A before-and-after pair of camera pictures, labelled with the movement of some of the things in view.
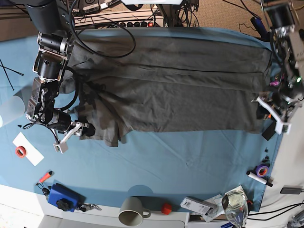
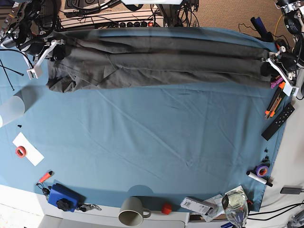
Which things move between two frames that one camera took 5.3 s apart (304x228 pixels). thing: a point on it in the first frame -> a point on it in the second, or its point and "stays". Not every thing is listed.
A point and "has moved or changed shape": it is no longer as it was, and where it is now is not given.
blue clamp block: (65, 198) stays
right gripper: (61, 121) -> (42, 48)
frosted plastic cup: (10, 109) stays
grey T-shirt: (144, 82) has moved or changed shape
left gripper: (281, 108) -> (286, 62)
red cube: (166, 208) stays
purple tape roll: (262, 170) stays
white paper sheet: (32, 154) stays
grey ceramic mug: (131, 212) stays
